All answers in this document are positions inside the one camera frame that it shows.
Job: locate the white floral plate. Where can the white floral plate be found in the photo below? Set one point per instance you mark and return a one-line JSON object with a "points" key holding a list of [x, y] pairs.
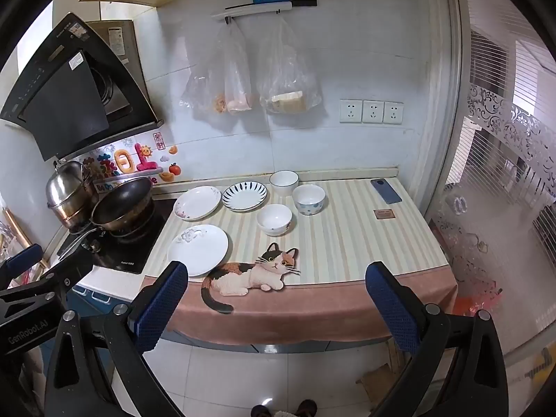
{"points": [[197, 252], [197, 204]]}

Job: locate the white bowl with dark rim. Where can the white bowl with dark rim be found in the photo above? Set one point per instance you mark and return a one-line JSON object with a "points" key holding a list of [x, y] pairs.
{"points": [[284, 184]]}

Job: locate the black tool on rack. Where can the black tool on rack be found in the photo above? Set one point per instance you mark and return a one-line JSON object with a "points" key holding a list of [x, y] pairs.
{"points": [[304, 3]]}

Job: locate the white wall socket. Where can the white wall socket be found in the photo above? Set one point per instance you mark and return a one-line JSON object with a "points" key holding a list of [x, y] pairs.
{"points": [[373, 111], [351, 110], [393, 113]]}

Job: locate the patterned glass sliding door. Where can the patterned glass sliding door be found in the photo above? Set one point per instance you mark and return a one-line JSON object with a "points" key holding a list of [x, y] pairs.
{"points": [[499, 160]]}

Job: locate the brown mat label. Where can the brown mat label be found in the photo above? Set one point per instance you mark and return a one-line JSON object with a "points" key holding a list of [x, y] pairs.
{"points": [[384, 215]]}

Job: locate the beige food block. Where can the beige food block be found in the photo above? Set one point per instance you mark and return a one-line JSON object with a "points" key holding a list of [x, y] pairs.
{"points": [[289, 100]]}

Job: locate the clear plastic bag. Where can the clear plastic bag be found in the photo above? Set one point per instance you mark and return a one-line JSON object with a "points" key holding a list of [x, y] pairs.
{"points": [[202, 82], [238, 74], [286, 61]]}

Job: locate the cardboard piece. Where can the cardboard piece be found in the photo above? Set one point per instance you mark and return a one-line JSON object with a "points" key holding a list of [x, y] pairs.
{"points": [[378, 382]]}

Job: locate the white wall rack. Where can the white wall rack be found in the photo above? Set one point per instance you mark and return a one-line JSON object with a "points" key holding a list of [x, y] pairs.
{"points": [[252, 10]]}

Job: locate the stainless steel steamer pot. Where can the stainless steel steamer pot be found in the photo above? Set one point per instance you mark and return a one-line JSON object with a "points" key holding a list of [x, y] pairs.
{"points": [[65, 191]]}

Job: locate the dark frying pan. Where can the dark frying pan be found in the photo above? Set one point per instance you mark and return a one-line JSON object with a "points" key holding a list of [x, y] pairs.
{"points": [[126, 200]]}

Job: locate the wooden stick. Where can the wooden stick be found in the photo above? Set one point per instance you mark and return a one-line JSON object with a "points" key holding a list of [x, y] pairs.
{"points": [[19, 232]]}

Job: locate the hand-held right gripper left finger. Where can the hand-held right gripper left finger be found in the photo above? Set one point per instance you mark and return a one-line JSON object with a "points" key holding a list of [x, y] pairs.
{"points": [[160, 308]]}

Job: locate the blue striped white plate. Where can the blue striped white plate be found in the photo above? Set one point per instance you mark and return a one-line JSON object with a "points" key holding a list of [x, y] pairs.
{"points": [[244, 196]]}

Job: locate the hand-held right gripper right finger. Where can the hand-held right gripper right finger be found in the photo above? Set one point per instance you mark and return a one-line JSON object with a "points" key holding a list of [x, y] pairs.
{"points": [[391, 308]]}

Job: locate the person's right shoe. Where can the person's right shoe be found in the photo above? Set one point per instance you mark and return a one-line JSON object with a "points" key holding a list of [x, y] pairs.
{"points": [[306, 408]]}

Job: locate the black range hood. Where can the black range hood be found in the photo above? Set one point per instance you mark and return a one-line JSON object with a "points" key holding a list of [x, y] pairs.
{"points": [[65, 95]]}

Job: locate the dark blue smartphone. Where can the dark blue smartphone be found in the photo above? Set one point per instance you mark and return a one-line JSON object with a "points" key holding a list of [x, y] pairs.
{"points": [[386, 191]]}

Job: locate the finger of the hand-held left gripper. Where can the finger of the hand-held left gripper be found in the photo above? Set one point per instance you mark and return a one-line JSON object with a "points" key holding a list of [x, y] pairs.
{"points": [[24, 257], [74, 265]]}

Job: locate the white bowl with blue dots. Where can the white bowl with blue dots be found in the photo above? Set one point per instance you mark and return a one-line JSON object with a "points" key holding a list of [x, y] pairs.
{"points": [[309, 200]]}

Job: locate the pair of slippers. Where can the pair of slippers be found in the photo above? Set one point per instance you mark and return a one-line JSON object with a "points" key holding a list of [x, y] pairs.
{"points": [[459, 203]]}

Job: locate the black induction cooktop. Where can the black induction cooktop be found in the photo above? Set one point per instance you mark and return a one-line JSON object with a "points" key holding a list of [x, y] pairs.
{"points": [[130, 256]]}

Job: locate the colourful wall sticker set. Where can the colourful wall sticker set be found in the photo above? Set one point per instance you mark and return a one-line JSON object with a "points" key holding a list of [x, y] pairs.
{"points": [[141, 158]]}

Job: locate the striped cat print mat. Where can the striped cat print mat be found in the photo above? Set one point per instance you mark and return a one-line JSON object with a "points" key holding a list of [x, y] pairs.
{"points": [[347, 247]]}

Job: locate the white floral bowl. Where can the white floral bowl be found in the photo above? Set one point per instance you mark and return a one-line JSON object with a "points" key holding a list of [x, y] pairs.
{"points": [[274, 221]]}

